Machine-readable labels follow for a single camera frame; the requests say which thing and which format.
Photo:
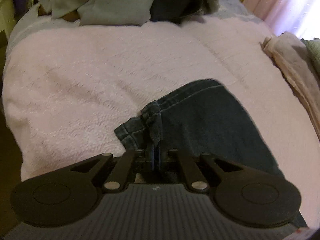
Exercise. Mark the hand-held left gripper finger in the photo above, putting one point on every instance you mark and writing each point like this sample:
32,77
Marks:
151,157
157,160

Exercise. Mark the dark blue jeans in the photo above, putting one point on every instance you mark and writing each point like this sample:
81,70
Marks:
200,117

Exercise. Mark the dark grey garment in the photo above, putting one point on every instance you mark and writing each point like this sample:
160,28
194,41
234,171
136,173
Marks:
175,2

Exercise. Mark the pink bed blanket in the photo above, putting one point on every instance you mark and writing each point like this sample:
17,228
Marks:
100,67

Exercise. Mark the folded pink blanket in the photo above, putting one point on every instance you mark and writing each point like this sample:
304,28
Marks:
292,65

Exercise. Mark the green checked pillow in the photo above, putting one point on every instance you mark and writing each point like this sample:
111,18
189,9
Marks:
313,50

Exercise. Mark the pink patterned curtain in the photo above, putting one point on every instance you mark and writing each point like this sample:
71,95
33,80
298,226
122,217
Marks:
270,2

